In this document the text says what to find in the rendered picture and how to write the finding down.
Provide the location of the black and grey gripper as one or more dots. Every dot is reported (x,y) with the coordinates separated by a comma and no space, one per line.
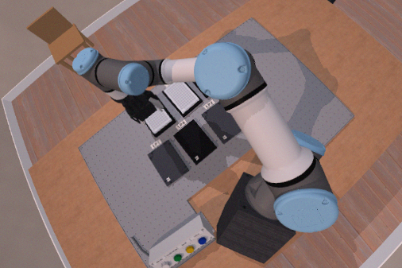
(139,106)

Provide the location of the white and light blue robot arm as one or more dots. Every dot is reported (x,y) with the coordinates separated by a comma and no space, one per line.
(291,171)

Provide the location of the white button panel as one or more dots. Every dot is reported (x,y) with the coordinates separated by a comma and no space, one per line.
(180,243)

